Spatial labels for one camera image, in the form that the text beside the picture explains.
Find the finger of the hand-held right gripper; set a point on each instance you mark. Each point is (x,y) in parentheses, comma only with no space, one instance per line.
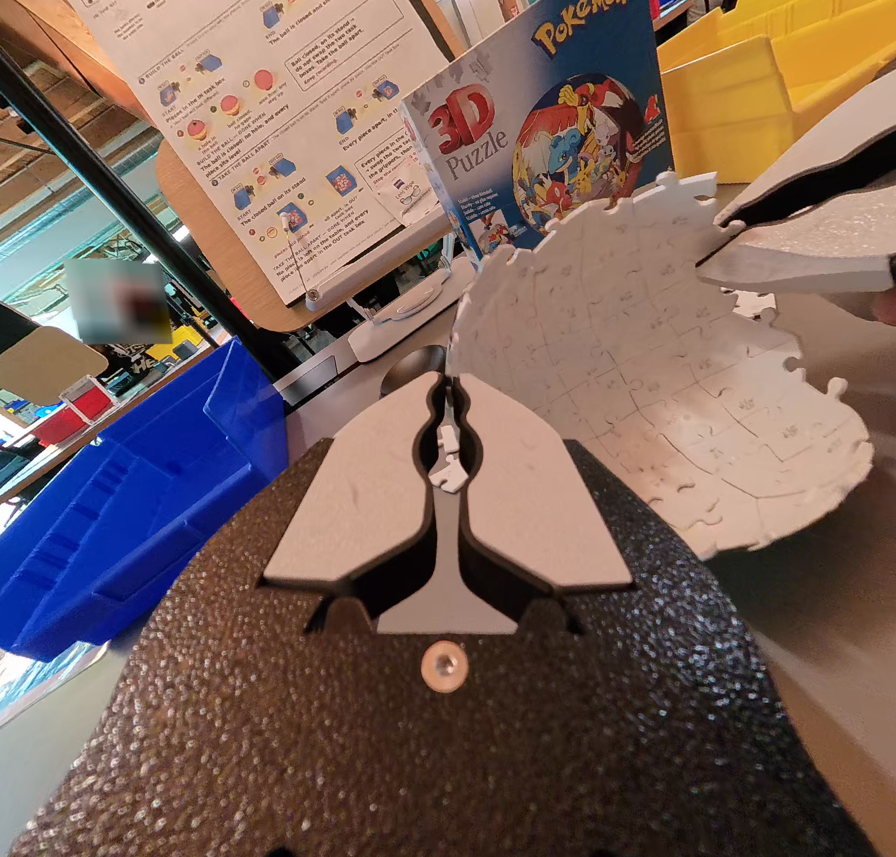
(819,248)
(840,136)

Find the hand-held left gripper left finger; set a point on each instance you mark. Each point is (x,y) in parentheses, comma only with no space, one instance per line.
(357,500)

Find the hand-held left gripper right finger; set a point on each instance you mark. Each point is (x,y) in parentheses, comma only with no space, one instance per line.
(539,507)

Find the single white puzzle piece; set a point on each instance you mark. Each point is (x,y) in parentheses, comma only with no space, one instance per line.
(448,475)

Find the colourful cartoon puzzle ball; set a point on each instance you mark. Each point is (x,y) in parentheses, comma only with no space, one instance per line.
(630,353)

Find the loose white puzzle pieces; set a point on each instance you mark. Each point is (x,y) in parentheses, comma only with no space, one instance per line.
(752,304)

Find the blue puzzle box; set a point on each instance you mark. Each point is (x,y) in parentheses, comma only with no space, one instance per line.
(560,66)

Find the person's right hand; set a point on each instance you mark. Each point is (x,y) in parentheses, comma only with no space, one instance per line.
(886,305)

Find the blue plastic bin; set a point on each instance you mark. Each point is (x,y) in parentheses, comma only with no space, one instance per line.
(140,507)

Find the small red bin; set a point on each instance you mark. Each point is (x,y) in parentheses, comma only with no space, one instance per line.
(77,413)

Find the wooden document board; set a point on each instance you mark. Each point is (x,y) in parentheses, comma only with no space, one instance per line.
(210,238)

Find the white lens wipe packet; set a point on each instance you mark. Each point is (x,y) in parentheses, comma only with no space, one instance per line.
(406,192)

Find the black metal pole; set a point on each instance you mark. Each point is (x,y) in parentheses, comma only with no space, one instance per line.
(140,220)

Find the printed instruction sheet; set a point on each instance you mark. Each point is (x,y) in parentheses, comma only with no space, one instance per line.
(245,101)

